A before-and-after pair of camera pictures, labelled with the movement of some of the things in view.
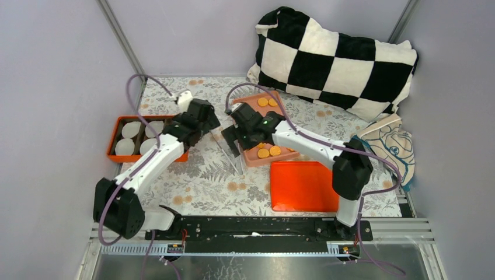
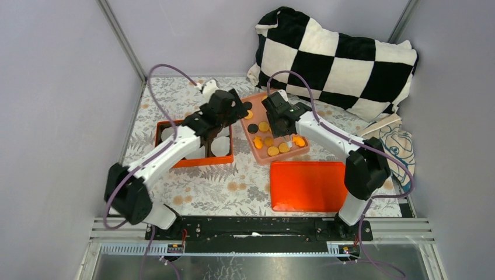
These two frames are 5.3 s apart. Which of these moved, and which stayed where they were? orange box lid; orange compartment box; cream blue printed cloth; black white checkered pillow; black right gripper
Moved: orange compartment box; black right gripper
Stayed: cream blue printed cloth; black white checkered pillow; orange box lid
